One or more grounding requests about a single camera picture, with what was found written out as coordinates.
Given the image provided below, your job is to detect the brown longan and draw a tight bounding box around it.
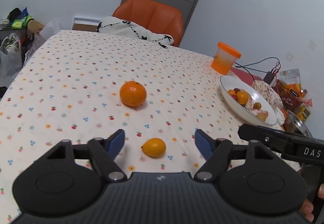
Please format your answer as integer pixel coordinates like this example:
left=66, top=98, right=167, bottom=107
left=256, top=113, right=268, bottom=122

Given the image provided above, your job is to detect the white black patterned cushion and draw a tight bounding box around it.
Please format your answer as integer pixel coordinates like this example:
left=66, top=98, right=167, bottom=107
left=97, top=16, right=174, bottom=45

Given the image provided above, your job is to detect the peeled pomelo segment long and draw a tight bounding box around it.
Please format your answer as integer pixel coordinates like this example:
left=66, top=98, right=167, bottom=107
left=249, top=109, right=269, bottom=122

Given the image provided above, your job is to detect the stainless steel bowl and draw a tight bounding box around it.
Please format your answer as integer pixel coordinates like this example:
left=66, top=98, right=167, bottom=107
left=285, top=110, right=312, bottom=138

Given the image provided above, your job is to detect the small orange kumquat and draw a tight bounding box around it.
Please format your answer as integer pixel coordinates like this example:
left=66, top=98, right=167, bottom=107
left=227, top=89, right=236, bottom=96
left=141, top=138, right=166, bottom=158

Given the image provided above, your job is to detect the orange plastic basket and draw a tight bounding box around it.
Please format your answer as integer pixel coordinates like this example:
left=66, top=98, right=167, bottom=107
left=274, top=80, right=302, bottom=111

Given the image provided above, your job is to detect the crumpled white tissue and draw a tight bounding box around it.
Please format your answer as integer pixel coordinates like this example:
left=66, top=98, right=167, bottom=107
left=275, top=107, right=286, bottom=126

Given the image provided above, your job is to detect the orange lidded plastic container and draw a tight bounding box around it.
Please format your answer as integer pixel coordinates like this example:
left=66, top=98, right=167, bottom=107
left=211, top=42, right=242, bottom=75

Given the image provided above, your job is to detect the orange leather chair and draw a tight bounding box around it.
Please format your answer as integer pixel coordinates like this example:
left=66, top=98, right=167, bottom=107
left=113, top=0, right=184, bottom=47

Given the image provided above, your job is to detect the floral white tablecloth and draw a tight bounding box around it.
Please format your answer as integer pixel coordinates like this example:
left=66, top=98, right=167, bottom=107
left=1, top=31, right=242, bottom=223

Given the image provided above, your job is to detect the medium orange mandarin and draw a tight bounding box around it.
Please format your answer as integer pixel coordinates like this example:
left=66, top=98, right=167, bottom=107
left=119, top=81, right=147, bottom=107

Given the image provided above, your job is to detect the black charger adapter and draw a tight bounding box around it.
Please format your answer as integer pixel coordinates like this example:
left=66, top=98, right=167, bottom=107
left=263, top=72, right=275, bottom=85

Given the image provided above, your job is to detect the black cable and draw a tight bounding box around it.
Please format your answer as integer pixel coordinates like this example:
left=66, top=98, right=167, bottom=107
left=233, top=56, right=281, bottom=76

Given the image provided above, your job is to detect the yellow tin can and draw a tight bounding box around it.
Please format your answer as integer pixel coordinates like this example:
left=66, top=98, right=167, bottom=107
left=296, top=105, right=310, bottom=122

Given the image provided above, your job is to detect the large orange mandarin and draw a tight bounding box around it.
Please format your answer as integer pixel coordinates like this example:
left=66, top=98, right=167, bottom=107
left=236, top=91, right=248, bottom=106

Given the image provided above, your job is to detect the red cable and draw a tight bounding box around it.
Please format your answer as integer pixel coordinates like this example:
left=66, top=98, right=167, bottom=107
left=270, top=61, right=284, bottom=88

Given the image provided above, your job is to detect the snack bag pouch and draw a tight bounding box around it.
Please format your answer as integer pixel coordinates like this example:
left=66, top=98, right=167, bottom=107
left=278, top=68, right=302, bottom=97

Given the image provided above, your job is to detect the cluttered storage rack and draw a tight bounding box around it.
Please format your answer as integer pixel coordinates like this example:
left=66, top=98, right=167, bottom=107
left=1, top=7, right=45, bottom=79

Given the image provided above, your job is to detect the person's right hand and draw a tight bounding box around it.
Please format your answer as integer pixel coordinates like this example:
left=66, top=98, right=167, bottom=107
left=299, top=183, right=324, bottom=224

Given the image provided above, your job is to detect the floral tissue pack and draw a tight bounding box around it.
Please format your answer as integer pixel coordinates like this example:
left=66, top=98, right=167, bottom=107
left=252, top=80, right=283, bottom=109

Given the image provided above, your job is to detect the white plate blue rim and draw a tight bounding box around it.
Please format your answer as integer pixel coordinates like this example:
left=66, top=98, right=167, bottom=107
left=220, top=75, right=277, bottom=127

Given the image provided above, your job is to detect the peeled pomelo segment short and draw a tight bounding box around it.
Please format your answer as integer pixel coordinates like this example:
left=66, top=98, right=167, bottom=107
left=245, top=93, right=254, bottom=110

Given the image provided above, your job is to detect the white plastic bag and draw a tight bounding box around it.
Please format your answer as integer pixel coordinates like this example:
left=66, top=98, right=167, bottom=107
left=24, top=18, right=63, bottom=66

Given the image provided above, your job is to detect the brown longan fruit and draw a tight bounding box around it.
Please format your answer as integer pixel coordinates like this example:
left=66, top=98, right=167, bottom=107
left=253, top=102, right=262, bottom=109

